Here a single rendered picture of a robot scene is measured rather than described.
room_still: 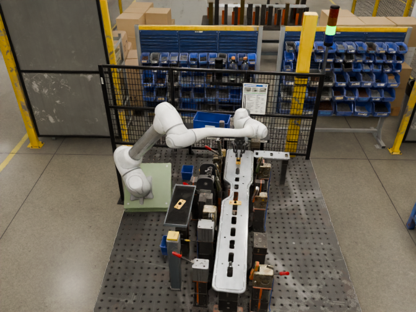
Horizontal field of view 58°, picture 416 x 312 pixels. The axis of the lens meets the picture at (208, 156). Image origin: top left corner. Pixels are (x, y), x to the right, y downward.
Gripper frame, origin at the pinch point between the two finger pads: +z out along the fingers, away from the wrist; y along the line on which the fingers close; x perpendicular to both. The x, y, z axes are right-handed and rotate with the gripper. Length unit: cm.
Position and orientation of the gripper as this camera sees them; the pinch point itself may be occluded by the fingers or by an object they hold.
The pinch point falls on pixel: (238, 156)
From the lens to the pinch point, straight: 295.0
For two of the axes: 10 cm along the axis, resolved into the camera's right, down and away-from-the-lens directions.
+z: 0.0, 8.2, 5.7
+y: 9.9, 0.6, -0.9
